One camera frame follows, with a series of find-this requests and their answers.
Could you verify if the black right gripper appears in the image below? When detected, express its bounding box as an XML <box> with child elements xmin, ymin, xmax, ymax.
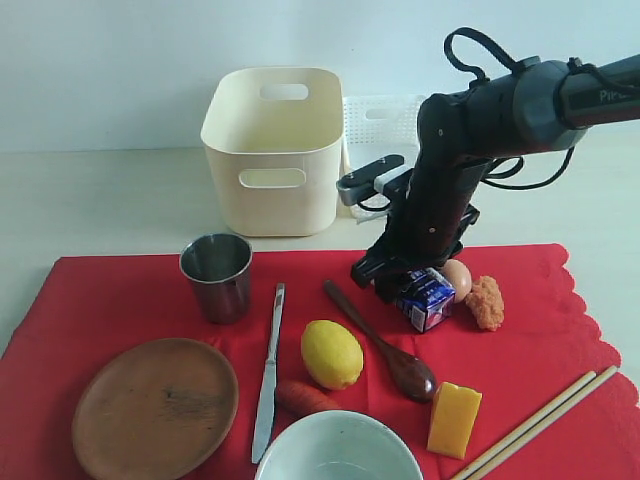
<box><xmin>350</xmin><ymin>159</ymin><xmax>481</xmax><ymax>303</ymax></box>

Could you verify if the small blue milk carton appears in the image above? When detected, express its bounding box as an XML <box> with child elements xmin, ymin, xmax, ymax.
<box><xmin>394</xmin><ymin>268</ymin><xmax>456</xmax><ymax>333</ymax></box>

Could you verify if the brown egg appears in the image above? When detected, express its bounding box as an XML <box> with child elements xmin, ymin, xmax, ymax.
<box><xmin>440</xmin><ymin>259</ymin><xmax>472</xmax><ymax>303</ymax></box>

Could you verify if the yellow lemon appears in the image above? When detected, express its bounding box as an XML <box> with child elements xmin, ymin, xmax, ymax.
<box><xmin>300</xmin><ymin>319</ymin><xmax>364</xmax><ymax>391</ymax></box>

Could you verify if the orange fried chicken piece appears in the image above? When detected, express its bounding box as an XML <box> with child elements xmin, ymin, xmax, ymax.
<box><xmin>464</xmin><ymin>275</ymin><xmax>504</xmax><ymax>332</ymax></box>

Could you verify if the yellow cheese wedge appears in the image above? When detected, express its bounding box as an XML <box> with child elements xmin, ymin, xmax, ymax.
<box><xmin>427</xmin><ymin>382</ymin><xmax>483</xmax><ymax>460</ymax></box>

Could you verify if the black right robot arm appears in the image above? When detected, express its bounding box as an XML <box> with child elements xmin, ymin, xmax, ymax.
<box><xmin>337</xmin><ymin>56</ymin><xmax>639</xmax><ymax>302</ymax></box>

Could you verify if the dark wooden spoon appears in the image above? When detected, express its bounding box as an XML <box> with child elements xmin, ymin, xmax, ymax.
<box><xmin>323</xmin><ymin>280</ymin><xmax>437</xmax><ymax>403</ymax></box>

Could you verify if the white perforated plastic basket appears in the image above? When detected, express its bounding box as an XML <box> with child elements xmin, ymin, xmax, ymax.
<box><xmin>341</xmin><ymin>94</ymin><xmax>425</xmax><ymax>222</ymax></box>

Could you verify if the orange carrot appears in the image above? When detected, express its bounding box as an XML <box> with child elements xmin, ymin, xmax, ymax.
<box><xmin>275</xmin><ymin>381</ymin><xmax>341</xmax><ymax>417</ymax></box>

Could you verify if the silver table knife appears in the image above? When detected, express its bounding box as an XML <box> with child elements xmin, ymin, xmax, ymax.
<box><xmin>251</xmin><ymin>283</ymin><xmax>286</xmax><ymax>465</ymax></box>

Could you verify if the stainless steel cup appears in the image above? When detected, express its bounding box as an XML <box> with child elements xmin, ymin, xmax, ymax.
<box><xmin>179</xmin><ymin>233</ymin><xmax>253</xmax><ymax>325</ymax></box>

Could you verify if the red paper table mat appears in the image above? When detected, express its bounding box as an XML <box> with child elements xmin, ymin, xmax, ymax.
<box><xmin>1</xmin><ymin>244</ymin><xmax>621</xmax><ymax>479</ymax></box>

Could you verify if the white ceramic bowl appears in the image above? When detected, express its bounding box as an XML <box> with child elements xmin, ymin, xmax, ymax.
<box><xmin>255</xmin><ymin>410</ymin><xmax>423</xmax><ymax>480</ymax></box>

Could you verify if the cream plastic bin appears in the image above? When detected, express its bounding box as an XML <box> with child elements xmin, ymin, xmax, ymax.
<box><xmin>200</xmin><ymin>67</ymin><xmax>344</xmax><ymax>237</ymax></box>

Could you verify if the upper wooden chopstick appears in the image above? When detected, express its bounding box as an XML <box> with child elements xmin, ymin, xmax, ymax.
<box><xmin>452</xmin><ymin>371</ymin><xmax>596</xmax><ymax>480</ymax></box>

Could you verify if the wooden chopstick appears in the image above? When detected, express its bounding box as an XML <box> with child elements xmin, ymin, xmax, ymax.
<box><xmin>452</xmin><ymin>371</ymin><xmax>596</xmax><ymax>480</ymax></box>
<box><xmin>466</xmin><ymin>365</ymin><xmax>618</xmax><ymax>479</ymax></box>

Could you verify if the lower wooden chopstick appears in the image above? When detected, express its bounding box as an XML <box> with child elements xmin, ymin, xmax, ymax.
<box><xmin>466</xmin><ymin>365</ymin><xmax>618</xmax><ymax>479</ymax></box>

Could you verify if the brown wooden plate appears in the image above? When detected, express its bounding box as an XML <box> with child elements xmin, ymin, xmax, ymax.
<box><xmin>72</xmin><ymin>338</ymin><xmax>239</xmax><ymax>479</ymax></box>

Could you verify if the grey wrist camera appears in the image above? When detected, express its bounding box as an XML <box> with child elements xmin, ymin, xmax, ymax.
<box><xmin>336</xmin><ymin>154</ymin><xmax>405</xmax><ymax>207</ymax></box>

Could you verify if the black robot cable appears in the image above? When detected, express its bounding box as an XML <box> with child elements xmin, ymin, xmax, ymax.
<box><xmin>443</xmin><ymin>27</ymin><xmax>576</xmax><ymax>191</ymax></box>

